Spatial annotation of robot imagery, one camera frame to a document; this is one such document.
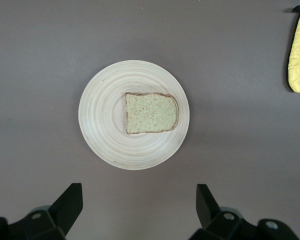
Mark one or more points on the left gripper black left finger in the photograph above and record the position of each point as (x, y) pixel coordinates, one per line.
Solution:
(62, 215)

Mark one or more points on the round wooden plate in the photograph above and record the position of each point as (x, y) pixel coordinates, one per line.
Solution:
(105, 120)

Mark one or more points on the brown table cover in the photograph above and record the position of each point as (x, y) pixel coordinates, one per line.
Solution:
(40, 75)

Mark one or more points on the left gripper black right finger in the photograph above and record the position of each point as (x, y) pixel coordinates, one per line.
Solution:
(210, 215)

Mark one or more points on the slice of toast bread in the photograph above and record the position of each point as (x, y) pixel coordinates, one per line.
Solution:
(152, 113)

